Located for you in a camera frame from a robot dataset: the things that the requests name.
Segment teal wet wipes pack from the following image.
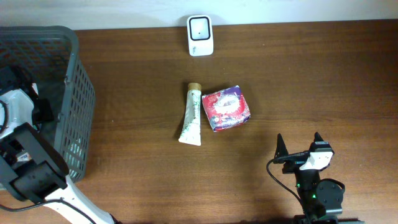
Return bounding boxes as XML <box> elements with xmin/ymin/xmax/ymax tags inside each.
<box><xmin>64</xmin><ymin>142</ymin><xmax>82</xmax><ymax>169</ymax></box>

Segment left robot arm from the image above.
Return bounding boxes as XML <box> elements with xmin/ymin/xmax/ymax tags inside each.
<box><xmin>1</xmin><ymin>66</ymin><xmax>117</xmax><ymax>224</ymax></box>

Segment grey plastic mesh basket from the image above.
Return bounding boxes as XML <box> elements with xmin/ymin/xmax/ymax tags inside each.
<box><xmin>1</xmin><ymin>26</ymin><xmax>96</xmax><ymax>182</ymax></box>

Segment red purple pad package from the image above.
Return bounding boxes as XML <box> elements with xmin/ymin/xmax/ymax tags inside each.
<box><xmin>201</xmin><ymin>85</ymin><xmax>251</xmax><ymax>132</ymax></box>

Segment white barcode scanner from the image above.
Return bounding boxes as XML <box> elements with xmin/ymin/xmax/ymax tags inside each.
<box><xmin>187</xmin><ymin>15</ymin><xmax>214</xmax><ymax>57</ymax></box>

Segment white tube with cork cap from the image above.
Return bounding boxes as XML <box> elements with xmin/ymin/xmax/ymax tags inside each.
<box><xmin>178</xmin><ymin>83</ymin><xmax>201</xmax><ymax>146</ymax></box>

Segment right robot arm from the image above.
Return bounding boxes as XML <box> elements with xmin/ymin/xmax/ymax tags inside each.
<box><xmin>271</xmin><ymin>133</ymin><xmax>345</xmax><ymax>223</ymax></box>

